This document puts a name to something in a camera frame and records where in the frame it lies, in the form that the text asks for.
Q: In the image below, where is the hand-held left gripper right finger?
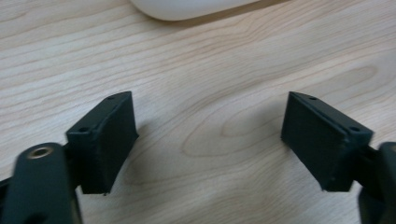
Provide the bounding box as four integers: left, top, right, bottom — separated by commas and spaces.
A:
280, 91, 375, 192

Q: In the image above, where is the white plate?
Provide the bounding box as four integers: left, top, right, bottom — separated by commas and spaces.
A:
129, 0, 262, 22

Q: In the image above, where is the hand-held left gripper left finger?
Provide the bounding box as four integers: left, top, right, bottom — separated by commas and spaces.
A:
64, 91, 140, 196

